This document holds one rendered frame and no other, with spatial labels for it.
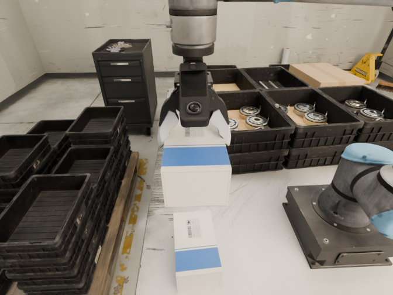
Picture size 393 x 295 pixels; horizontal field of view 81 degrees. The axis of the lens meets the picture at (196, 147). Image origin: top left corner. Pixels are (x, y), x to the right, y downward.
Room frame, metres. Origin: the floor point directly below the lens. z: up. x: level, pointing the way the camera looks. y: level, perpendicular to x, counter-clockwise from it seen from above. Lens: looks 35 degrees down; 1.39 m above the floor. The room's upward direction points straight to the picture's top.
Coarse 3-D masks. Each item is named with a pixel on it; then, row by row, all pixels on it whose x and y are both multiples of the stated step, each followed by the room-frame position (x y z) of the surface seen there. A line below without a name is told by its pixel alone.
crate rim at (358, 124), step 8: (296, 88) 1.20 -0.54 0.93; (304, 88) 1.20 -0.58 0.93; (312, 88) 1.20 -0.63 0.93; (336, 104) 1.00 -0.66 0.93; (360, 120) 0.85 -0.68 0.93; (296, 128) 0.79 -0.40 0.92; (304, 128) 0.79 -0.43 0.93; (312, 128) 0.79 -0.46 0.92; (320, 128) 0.80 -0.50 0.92; (328, 128) 0.80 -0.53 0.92; (336, 128) 0.81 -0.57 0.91; (344, 128) 0.81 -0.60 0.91; (352, 128) 0.82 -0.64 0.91
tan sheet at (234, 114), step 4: (228, 112) 1.11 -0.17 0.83; (232, 112) 1.11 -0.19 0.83; (236, 112) 1.11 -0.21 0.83; (232, 116) 1.07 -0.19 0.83; (236, 116) 1.07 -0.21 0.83; (236, 120) 1.03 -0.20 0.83; (240, 120) 1.03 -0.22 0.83; (244, 120) 1.03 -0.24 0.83; (240, 124) 0.99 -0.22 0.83; (244, 124) 0.99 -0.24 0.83; (240, 128) 0.95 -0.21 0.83; (244, 128) 0.95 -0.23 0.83
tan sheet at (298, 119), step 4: (292, 108) 1.16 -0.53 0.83; (288, 112) 1.11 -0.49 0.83; (292, 112) 1.11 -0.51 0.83; (292, 116) 1.07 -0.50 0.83; (296, 116) 1.07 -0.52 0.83; (300, 116) 1.07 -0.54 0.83; (296, 120) 1.03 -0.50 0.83; (300, 120) 1.03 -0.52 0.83; (300, 124) 0.99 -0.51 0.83; (304, 124) 0.99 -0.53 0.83
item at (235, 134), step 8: (264, 96) 1.10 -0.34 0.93; (272, 104) 1.00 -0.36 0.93; (280, 112) 0.92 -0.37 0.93; (288, 120) 0.85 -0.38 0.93; (272, 128) 0.78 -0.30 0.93; (280, 128) 0.78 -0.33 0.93; (288, 128) 0.78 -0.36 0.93; (232, 136) 0.75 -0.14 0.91; (240, 136) 0.75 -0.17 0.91; (248, 136) 0.76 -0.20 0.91
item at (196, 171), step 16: (176, 128) 0.43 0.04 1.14; (192, 128) 0.43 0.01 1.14; (208, 128) 0.43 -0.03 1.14; (176, 144) 0.37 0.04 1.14; (192, 144) 0.37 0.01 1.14; (208, 144) 0.37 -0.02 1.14; (224, 144) 0.37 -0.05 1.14; (176, 160) 0.32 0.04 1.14; (192, 160) 0.32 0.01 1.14; (208, 160) 0.32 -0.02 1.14; (224, 160) 0.32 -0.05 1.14; (176, 176) 0.29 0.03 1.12; (192, 176) 0.29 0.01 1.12; (208, 176) 0.29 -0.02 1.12; (224, 176) 0.30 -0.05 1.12; (176, 192) 0.29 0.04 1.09; (192, 192) 0.29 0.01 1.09; (208, 192) 0.29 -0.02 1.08; (224, 192) 0.30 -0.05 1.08
